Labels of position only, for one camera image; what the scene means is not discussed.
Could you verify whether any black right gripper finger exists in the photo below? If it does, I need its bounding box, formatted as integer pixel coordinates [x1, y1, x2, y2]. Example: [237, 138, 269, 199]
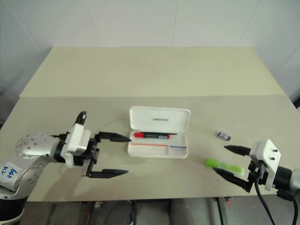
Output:
[212, 167, 254, 194]
[224, 145, 253, 156]

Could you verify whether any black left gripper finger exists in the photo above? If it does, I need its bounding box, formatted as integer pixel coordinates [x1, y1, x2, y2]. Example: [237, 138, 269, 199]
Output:
[95, 131, 132, 143]
[87, 169, 129, 180]

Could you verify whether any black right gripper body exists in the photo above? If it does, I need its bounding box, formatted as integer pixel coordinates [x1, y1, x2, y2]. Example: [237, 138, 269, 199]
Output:
[247, 160, 269, 188]

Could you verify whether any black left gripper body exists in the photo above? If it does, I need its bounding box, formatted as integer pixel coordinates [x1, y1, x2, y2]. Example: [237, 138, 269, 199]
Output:
[72, 137, 101, 178]

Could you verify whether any green marker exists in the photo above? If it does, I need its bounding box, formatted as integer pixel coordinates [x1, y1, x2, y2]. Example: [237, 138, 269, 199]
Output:
[205, 158, 245, 176]

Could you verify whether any red and black marker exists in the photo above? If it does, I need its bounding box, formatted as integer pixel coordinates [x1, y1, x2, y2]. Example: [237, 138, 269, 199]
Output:
[134, 131, 178, 140]

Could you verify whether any white plastic pencil case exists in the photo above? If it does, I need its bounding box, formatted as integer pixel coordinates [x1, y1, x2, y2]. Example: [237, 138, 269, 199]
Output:
[127, 105, 192, 160]

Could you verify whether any small dark grey block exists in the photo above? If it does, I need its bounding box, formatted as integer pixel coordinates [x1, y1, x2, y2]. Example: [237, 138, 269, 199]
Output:
[216, 131, 232, 142]

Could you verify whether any white label with blue writing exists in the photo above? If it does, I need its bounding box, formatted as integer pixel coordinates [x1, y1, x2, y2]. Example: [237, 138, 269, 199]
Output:
[0, 161, 20, 183]

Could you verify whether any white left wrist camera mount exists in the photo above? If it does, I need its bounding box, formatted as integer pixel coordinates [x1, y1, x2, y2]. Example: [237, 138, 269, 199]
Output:
[61, 122, 92, 168]

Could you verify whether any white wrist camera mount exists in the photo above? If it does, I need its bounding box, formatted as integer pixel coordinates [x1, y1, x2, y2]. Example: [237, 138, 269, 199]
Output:
[248, 139, 282, 190]
[61, 122, 92, 168]

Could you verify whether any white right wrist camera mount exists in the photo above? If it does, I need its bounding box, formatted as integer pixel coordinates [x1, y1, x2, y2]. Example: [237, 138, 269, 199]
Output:
[248, 139, 282, 190]

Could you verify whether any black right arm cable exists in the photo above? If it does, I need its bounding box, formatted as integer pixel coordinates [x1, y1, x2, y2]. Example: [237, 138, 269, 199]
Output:
[254, 172, 300, 225]

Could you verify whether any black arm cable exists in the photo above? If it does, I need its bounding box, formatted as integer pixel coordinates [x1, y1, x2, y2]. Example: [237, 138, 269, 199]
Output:
[254, 172, 300, 225]
[74, 112, 88, 126]

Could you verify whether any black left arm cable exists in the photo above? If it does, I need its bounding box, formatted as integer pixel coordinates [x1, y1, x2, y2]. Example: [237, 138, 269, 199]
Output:
[74, 112, 88, 126]

